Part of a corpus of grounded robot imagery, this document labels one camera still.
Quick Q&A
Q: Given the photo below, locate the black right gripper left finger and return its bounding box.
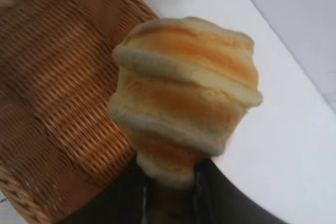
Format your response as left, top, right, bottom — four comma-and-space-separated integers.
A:
64, 154, 149, 224

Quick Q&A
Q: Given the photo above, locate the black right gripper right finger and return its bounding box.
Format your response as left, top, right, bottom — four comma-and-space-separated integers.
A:
193, 158, 291, 224

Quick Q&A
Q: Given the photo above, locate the long striped bread loaf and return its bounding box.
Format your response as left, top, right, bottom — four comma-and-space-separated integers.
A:
109, 16, 264, 191

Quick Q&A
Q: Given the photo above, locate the brown woven wicker basket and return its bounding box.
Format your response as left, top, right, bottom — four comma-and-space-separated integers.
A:
0, 0, 161, 224

